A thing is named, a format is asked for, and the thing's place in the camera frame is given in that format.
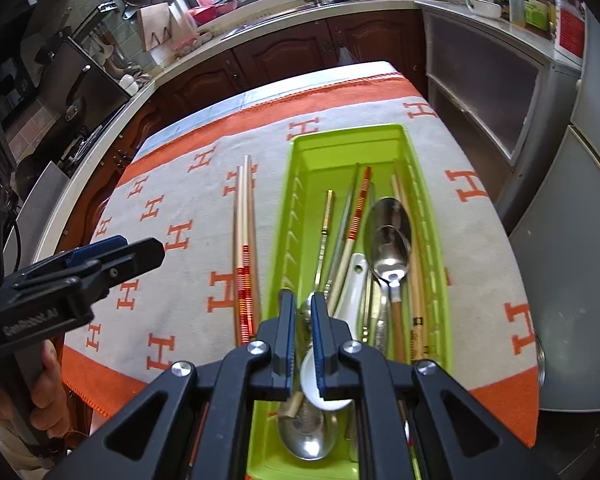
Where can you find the clear plastic bottle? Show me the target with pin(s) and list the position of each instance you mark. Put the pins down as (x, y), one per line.
(516, 12)

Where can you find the person left hand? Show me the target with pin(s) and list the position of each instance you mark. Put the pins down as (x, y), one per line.
(48, 395)

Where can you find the large steel spoon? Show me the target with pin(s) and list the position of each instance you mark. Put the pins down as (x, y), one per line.
(388, 211)

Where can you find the lime green utensil tray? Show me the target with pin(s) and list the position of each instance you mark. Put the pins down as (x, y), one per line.
(316, 164)

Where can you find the orange white H-pattern cloth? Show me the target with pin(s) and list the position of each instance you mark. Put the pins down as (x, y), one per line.
(180, 190)

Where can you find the red striped chopstick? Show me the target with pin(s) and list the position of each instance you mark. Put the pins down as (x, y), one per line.
(352, 235)

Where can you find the gas stove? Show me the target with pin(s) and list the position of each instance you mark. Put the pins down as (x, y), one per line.
(73, 156)

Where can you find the white bowl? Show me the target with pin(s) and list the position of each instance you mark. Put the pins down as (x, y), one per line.
(485, 9)

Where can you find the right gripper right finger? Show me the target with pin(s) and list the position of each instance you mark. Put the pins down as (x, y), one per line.
(414, 421)

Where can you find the dark wooden chopstick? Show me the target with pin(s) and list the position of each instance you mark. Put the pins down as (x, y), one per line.
(251, 242)

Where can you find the light wooden chopstick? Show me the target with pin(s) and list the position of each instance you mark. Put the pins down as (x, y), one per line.
(242, 332)

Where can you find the red white canister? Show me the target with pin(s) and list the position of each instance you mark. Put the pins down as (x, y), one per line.
(570, 31)

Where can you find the white ceramic spoon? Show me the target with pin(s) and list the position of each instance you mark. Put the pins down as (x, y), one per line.
(347, 310)

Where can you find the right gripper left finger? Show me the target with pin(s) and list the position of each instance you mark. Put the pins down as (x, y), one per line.
(193, 422)

